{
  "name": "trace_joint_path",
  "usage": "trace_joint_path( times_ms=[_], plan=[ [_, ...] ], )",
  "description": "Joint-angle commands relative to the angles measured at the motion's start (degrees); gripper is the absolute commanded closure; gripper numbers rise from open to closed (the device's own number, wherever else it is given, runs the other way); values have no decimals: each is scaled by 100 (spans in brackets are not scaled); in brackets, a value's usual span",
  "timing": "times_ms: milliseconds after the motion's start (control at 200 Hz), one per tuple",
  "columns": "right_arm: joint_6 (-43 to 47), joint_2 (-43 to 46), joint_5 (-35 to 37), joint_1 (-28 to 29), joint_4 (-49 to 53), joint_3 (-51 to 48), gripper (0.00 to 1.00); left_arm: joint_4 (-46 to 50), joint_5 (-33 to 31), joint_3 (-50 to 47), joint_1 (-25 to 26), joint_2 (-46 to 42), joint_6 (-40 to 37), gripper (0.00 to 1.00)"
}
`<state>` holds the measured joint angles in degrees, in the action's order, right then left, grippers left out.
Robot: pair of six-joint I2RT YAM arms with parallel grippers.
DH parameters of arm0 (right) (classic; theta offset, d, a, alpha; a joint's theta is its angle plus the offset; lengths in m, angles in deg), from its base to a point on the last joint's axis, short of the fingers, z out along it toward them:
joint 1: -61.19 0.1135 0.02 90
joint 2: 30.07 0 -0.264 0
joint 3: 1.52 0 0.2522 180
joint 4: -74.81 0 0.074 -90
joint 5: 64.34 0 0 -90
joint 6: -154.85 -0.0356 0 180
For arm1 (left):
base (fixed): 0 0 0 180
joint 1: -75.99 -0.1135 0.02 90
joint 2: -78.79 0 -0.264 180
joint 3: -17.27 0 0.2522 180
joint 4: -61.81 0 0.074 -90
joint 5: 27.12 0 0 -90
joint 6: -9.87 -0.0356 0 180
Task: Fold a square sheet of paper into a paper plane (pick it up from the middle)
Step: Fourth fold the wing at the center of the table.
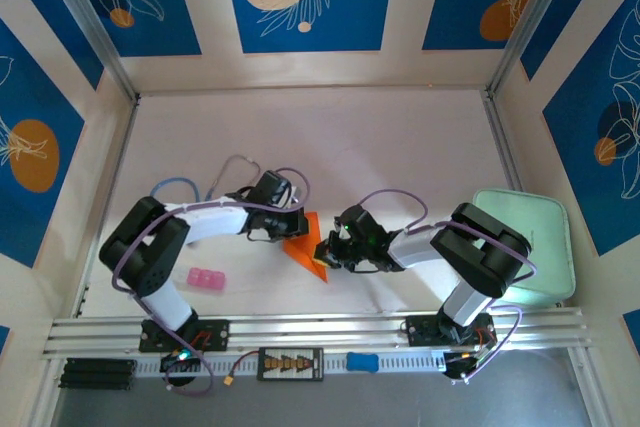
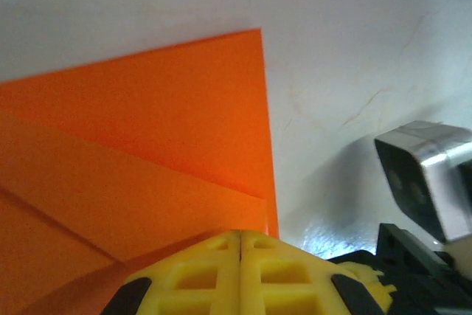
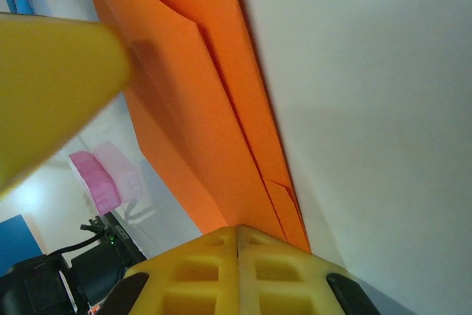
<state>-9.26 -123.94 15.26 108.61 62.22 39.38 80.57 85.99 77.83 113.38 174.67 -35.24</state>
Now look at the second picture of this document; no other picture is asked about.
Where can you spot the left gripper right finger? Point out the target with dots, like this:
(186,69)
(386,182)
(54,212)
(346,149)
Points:
(287,282)

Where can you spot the orange cloth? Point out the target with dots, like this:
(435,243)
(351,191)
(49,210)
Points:
(147,127)

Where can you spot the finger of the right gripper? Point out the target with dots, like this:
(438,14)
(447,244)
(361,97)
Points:
(380,285)

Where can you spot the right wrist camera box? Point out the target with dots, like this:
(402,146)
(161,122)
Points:
(424,175)

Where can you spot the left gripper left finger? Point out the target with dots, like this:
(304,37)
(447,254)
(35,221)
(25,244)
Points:
(199,282)

